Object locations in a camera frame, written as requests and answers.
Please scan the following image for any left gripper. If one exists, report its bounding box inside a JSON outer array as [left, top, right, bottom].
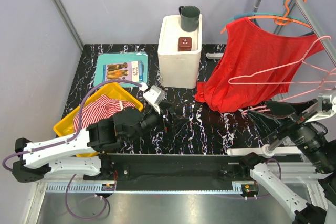
[[125, 101, 189, 143]]

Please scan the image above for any teal tray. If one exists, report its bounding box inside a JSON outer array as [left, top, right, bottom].
[[93, 52, 148, 86]]

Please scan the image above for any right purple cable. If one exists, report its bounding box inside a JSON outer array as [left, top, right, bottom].
[[265, 158, 284, 185]]

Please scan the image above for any red white striped tank top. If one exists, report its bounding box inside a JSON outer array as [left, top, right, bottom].
[[73, 94, 135, 132]]

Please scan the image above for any purple cable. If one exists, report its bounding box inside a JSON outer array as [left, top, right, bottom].
[[2, 81, 146, 219], [265, 158, 284, 185]]

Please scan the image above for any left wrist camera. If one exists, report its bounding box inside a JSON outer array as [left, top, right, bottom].
[[143, 85, 166, 114]]

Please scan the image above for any white rack foot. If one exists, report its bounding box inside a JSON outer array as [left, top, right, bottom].
[[227, 144, 302, 158]]

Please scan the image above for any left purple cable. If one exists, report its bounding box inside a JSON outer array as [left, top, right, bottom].
[[2, 81, 146, 219]]

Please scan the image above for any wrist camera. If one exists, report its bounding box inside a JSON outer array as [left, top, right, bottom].
[[306, 89, 335, 122], [143, 85, 166, 114]]

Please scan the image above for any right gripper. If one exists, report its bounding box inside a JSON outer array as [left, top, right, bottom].
[[246, 96, 336, 171]]

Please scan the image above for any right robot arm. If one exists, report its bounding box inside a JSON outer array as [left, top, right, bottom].
[[238, 98, 335, 223]]

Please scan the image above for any dog picture book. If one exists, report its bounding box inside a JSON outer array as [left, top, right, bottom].
[[102, 61, 144, 82]]

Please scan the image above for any pink wire hanger front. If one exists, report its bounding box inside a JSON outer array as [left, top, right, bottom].
[[280, 68, 335, 102]]

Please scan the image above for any yellow plastic basket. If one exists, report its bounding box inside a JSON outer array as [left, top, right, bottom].
[[53, 82, 144, 158]]

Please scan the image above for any pink wire hanger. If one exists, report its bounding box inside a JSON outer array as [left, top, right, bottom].
[[280, 68, 335, 102], [228, 35, 332, 114]]

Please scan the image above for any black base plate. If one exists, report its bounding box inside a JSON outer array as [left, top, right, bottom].
[[83, 154, 265, 193]]

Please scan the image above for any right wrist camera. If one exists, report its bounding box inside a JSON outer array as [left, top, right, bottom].
[[306, 89, 335, 122]]

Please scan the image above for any white foam box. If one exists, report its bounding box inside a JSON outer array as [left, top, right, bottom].
[[157, 15, 203, 89]]

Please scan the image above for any orange plastic hanger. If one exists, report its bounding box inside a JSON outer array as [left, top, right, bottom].
[[220, 0, 313, 35]]

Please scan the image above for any dark green mug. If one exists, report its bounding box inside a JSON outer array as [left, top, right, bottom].
[[178, 6, 201, 32]]

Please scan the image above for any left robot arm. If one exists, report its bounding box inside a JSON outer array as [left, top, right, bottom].
[[12, 102, 175, 183]]

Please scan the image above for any metal clothes rack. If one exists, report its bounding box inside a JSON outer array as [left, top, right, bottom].
[[253, 0, 335, 158]]

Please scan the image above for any brown square box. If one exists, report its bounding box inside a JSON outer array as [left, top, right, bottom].
[[178, 37, 192, 51]]

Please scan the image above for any teal plastic hanger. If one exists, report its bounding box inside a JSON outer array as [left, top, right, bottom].
[[223, 0, 305, 32]]

